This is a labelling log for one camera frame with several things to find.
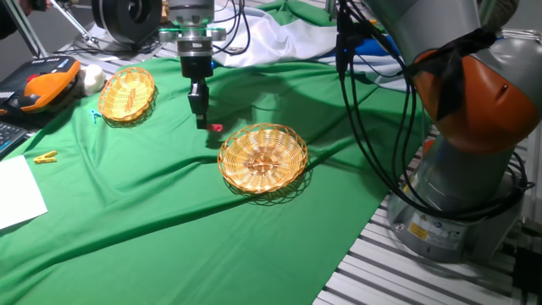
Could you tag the black keyboard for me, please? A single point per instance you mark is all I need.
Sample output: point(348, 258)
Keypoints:
point(10, 137)

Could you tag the red clothespin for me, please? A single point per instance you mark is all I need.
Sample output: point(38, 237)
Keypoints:
point(216, 127)

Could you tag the orange black teach pendant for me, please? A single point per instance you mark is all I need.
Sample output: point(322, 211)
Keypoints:
point(42, 84)

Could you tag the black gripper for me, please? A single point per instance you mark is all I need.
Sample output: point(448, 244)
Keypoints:
point(197, 68)

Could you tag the green cloth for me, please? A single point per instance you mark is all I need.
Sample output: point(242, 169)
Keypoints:
point(169, 212)

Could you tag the black sleeved forearm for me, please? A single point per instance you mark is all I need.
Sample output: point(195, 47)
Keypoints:
point(7, 21)

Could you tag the black round haptic device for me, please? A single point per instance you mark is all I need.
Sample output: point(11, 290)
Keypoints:
point(127, 19)

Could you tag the large round wicker basket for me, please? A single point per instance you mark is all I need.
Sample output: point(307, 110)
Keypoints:
point(262, 159)

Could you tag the orange green plastic toy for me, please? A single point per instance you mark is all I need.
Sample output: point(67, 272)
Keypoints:
point(428, 147)

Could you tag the blue and navy cloth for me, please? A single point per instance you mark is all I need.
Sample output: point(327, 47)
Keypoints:
point(377, 46)

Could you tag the yellow clothespin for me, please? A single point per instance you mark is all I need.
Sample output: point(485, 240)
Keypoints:
point(44, 158)

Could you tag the white cloth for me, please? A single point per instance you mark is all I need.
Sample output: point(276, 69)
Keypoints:
point(288, 42)

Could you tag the brown sleeved left forearm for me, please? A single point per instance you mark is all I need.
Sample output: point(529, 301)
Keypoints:
point(499, 12)

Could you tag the black connector box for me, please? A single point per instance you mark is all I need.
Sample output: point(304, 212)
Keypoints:
point(527, 271)

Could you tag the white soft ball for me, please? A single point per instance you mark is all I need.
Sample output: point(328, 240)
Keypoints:
point(94, 79)

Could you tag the small round wicker basket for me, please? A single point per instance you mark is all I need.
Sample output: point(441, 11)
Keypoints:
point(127, 94)

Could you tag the bare hand of operator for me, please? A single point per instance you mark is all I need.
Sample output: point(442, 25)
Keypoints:
point(26, 6)

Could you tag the white paper sheet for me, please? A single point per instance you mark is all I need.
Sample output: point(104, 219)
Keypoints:
point(17, 195)

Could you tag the cyan clothespin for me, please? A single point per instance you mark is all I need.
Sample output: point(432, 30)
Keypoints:
point(95, 115)

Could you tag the aluminium frame post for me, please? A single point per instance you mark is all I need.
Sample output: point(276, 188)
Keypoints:
point(331, 7)
point(25, 29)

